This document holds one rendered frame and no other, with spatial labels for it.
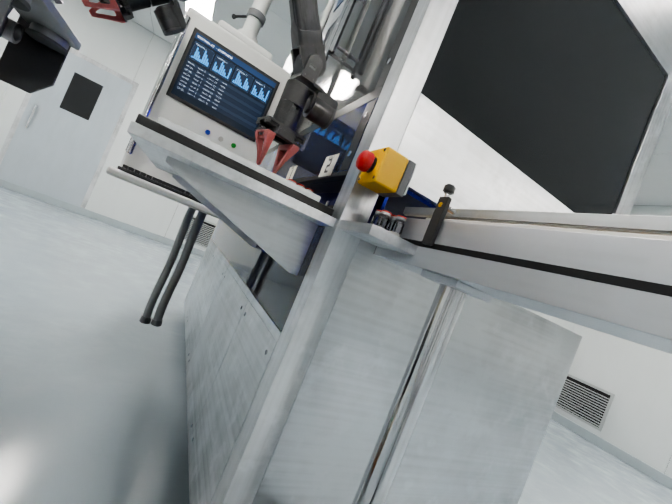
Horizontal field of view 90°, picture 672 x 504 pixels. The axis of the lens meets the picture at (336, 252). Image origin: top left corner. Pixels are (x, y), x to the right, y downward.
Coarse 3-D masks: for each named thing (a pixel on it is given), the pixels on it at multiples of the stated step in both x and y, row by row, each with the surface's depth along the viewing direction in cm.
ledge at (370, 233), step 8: (344, 224) 67; (352, 224) 64; (360, 224) 62; (368, 224) 59; (352, 232) 66; (360, 232) 61; (368, 232) 58; (376, 232) 59; (384, 232) 59; (368, 240) 68; (376, 240) 63; (384, 240) 60; (392, 240) 60; (400, 240) 61; (384, 248) 71; (392, 248) 65; (400, 248) 61; (408, 248) 62; (416, 248) 63
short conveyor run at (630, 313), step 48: (432, 240) 59; (480, 240) 51; (528, 240) 44; (576, 240) 39; (624, 240) 35; (480, 288) 53; (528, 288) 42; (576, 288) 37; (624, 288) 33; (624, 336) 39
